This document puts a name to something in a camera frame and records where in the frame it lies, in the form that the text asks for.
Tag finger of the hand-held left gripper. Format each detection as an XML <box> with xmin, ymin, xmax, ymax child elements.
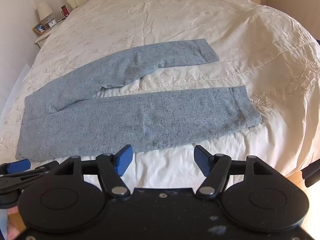
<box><xmin>0</xmin><ymin>159</ymin><xmax>60</xmax><ymax>183</ymax></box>

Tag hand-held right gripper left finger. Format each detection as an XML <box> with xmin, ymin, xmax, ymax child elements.
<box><xmin>54</xmin><ymin>144</ymin><xmax>133</xmax><ymax>197</ymax></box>

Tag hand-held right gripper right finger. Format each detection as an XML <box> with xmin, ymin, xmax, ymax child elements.
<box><xmin>194</xmin><ymin>144</ymin><xmax>275</xmax><ymax>197</ymax></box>

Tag blue-grey speckled pants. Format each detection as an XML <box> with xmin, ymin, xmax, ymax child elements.
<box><xmin>15</xmin><ymin>38</ymin><xmax>262</xmax><ymax>162</ymax></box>

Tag person's left hand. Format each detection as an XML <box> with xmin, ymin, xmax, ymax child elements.
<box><xmin>6</xmin><ymin>206</ymin><xmax>27</xmax><ymax>240</ymax></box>

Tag cream embroidered bedspread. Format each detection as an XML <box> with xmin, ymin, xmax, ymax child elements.
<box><xmin>0</xmin><ymin>0</ymin><xmax>320</xmax><ymax>205</ymax></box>

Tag white table lamp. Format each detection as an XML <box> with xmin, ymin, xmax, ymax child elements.
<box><xmin>37</xmin><ymin>2</ymin><xmax>53</xmax><ymax>26</ymax></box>

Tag wooden picture frame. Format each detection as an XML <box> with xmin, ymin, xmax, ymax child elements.
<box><xmin>32</xmin><ymin>22</ymin><xmax>49</xmax><ymax>36</ymax></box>

